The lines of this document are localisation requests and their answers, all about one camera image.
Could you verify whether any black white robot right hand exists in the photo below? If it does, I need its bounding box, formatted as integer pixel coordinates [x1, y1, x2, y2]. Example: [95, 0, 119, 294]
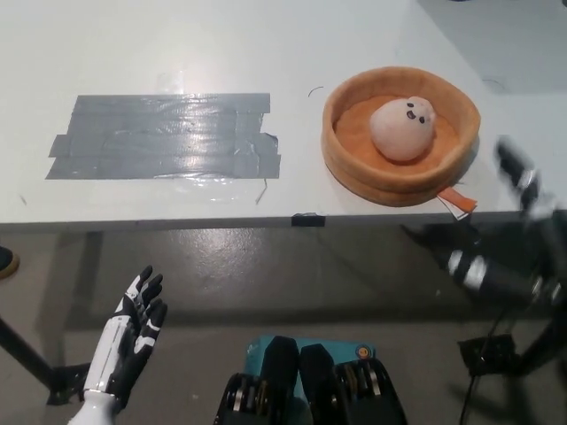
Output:
[400, 135, 557, 307]

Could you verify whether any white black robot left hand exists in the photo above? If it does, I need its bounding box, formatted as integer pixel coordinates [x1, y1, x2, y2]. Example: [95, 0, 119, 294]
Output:
[82, 265, 169, 397]

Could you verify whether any white plush dumpling with face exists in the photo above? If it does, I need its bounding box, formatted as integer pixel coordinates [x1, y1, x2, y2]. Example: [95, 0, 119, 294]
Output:
[369, 95, 437, 162]

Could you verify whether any teal robot body top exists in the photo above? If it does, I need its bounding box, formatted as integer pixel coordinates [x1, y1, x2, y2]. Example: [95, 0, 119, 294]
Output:
[243, 334, 377, 402]

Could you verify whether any black ribbed robot body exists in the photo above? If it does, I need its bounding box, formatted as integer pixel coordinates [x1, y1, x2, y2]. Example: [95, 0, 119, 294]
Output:
[214, 335, 409, 425]

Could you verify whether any black stand with flat foot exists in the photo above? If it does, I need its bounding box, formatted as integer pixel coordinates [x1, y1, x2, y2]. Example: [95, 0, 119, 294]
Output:
[0, 304, 92, 406]

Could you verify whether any black tripod stand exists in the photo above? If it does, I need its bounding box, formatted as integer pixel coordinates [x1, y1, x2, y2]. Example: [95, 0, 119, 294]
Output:
[457, 305, 567, 399]

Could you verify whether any dark shoe with tan sole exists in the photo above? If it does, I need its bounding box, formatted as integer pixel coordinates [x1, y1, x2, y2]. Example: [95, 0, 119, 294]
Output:
[0, 245, 21, 280]

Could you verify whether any black cable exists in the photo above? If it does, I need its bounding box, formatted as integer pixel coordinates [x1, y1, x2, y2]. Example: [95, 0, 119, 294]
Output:
[462, 305, 510, 425]

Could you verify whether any grey duct tape patch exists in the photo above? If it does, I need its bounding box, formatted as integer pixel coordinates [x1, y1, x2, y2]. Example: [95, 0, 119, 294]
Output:
[43, 92, 284, 182]

